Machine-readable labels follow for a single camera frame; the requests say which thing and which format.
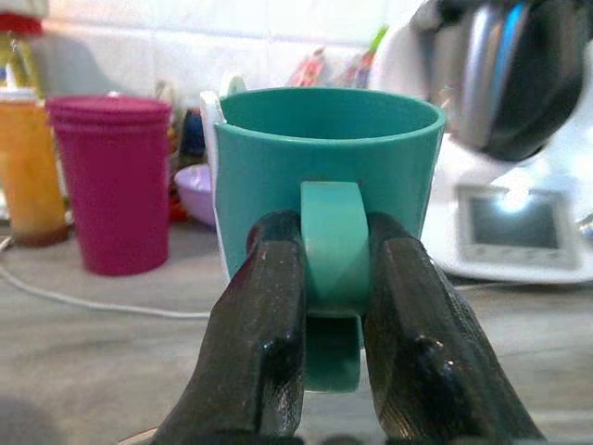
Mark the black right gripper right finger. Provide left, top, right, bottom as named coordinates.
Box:
left=362, top=211, right=544, bottom=445

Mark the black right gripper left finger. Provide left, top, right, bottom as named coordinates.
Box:
left=152, top=209, right=308, bottom=445

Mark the teal plastic mug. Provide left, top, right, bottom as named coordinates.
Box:
left=214, top=86, right=447, bottom=393

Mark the lilac plastic bowl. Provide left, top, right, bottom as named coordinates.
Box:
left=173, top=163, right=217, bottom=228

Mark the white cup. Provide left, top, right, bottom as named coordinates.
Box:
left=198, top=73, right=249, bottom=279

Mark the magenta plastic cup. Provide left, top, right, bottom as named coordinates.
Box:
left=44, top=95, right=173, bottom=278

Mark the dark blue bottle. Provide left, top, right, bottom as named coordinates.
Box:
left=179, top=106, right=208, bottom=159

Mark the white kitchen appliance with display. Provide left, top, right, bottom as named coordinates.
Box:
left=368, top=0, right=593, bottom=285

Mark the colourful packet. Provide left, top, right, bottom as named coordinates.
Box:
left=287, top=25, right=390, bottom=90

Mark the orange liquid bottle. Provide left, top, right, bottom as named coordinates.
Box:
left=0, top=86, right=69, bottom=248

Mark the red lidded jar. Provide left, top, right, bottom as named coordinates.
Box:
left=0, top=12, right=46, bottom=94

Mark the white cable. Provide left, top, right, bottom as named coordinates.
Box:
left=0, top=235, right=212, bottom=321

